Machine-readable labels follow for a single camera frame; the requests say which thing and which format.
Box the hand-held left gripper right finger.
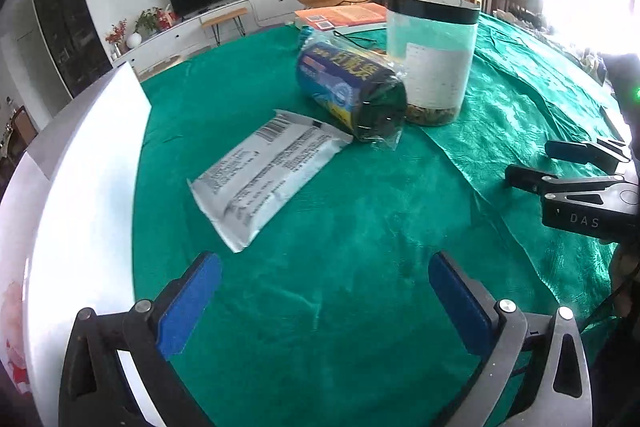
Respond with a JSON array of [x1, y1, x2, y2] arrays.
[[428, 250, 594, 427]]

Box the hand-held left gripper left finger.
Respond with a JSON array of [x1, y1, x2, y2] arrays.
[[59, 251, 223, 427]]

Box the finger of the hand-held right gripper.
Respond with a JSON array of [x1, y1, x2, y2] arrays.
[[545, 138, 631, 172], [504, 163, 626, 198]]

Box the white storage box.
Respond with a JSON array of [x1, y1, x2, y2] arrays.
[[0, 62, 153, 427]]

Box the grey printed packet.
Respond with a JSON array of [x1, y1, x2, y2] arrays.
[[187, 109, 355, 254]]

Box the pink plastic bag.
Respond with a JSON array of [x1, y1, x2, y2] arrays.
[[0, 279, 28, 343]]

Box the red snack packet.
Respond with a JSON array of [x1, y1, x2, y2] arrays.
[[4, 339, 32, 394]]

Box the blue roll of garbage bags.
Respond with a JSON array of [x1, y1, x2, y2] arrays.
[[295, 29, 408, 152]]

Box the green tablecloth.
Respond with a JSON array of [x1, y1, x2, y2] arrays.
[[131, 14, 626, 427]]

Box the clear plastic jar black lid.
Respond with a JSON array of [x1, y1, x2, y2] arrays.
[[385, 0, 482, 126]]

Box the black eyeglasses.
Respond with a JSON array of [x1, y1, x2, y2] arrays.
[[332, 29, 388, 56]]

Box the orange book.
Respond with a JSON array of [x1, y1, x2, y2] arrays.
[[293, 3, 390, 32]]

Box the white television console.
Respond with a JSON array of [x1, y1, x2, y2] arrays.
[[112, 0, 311, 80]]

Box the red flowers in vase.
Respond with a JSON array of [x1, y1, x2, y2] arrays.
[[105, 19, 143, 58]]

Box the green plant with red flowers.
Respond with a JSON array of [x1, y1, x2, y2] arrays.
[[135, 7, 178, 32]]

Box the wooden bench with metal legs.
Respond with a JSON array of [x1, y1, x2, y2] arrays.
[[200, 7, 249, 48]]

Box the dark glass cabinet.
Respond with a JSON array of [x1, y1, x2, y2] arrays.
[[30, 0, 113, 100]]

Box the black cable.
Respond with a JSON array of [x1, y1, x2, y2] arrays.
[[580, 267, 640, 333]]

